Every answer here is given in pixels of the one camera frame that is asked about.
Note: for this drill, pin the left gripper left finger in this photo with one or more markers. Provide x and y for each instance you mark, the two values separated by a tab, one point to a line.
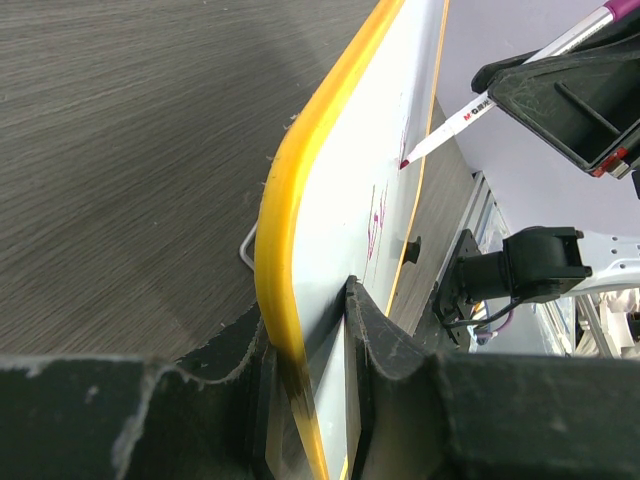
138	417

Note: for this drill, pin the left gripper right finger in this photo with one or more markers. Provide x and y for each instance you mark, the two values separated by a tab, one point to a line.
450	415

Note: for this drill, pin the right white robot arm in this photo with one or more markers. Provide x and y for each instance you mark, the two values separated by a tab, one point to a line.
535	265

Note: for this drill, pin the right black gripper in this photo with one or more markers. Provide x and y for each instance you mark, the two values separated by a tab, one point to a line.
579	93

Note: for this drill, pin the orange framed whiteboard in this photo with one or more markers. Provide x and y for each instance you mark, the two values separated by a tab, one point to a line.
339	202

